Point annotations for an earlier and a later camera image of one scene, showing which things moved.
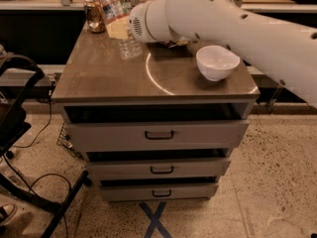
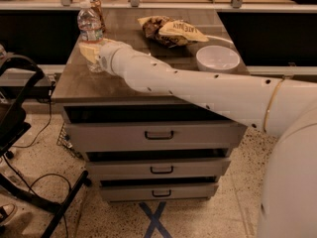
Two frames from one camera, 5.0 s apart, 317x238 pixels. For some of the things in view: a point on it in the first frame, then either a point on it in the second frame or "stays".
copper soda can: (94, 9) stays
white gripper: (137, 23) → (106, 58)
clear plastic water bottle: (116, 0) → (89, 21)
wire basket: (65, 141) stays
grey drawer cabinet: (153, 126) stays
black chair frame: (20, 75) stays
